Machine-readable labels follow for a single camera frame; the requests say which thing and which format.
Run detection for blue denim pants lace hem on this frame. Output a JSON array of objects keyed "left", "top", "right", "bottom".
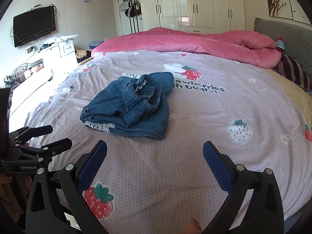
[{"left": 80, "top": 72, "right": 174, "bottom": 140}]

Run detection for right hand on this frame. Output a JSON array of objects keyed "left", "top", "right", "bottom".
[{"left": 183, "top": 218, "right": 202, "bottom": 234}]

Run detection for white dresser cabinet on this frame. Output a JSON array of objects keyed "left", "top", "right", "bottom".
[{"left": 39, "top": 34, "right": 78, "bottom": 74}]

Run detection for pink strawberry print bedsheet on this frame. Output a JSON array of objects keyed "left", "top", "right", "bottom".
[{"left": 9, "top": 49, "right": 312, "bottom": 234}]

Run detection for beige yellow under sheet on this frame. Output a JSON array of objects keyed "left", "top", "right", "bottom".
[{"left": 263, "top": 69, "right": 312, "bottom": 129}]

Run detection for striped dark pillow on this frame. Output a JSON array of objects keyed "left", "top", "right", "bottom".
[{"left": 273, "top": 54, "right": 311, "bottom": 91}]

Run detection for hanging bags on door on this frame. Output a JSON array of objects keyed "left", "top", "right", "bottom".
[{"left": 118, "top": 0, "right": 142, "bottom": 33}]

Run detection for pink plush quilt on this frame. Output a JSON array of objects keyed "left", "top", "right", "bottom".
[{"left": 91, "top": 27, "right": 281, "bottom": 69}]

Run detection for grey padded headboard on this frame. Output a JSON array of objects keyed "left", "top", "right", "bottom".
[{"left": 254, "top": 18, "right": 311, "bottom": 71}]

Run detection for white glossy wardrobe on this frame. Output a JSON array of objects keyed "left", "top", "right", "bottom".
[{"left": 139, "top": 0, "right": 245, "bottom": 33}]

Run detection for black wall television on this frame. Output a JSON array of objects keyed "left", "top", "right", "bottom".
[{"left": 13, "top": 5, "right": 56, "bottom": 47}]

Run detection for floral wall painting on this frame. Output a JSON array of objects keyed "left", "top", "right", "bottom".
[{"left": 267, "top": 0, "right": 311, "bottom": 25}]

